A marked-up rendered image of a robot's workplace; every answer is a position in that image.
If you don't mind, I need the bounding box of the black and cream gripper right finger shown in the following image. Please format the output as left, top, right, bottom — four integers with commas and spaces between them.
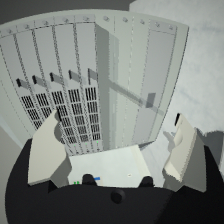
162, 113, 224, 224

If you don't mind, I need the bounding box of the white server rack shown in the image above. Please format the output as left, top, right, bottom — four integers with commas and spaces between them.
0, 9, 189, 156

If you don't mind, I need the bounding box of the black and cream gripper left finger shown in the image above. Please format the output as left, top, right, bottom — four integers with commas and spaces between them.
5, 108, 72, 224

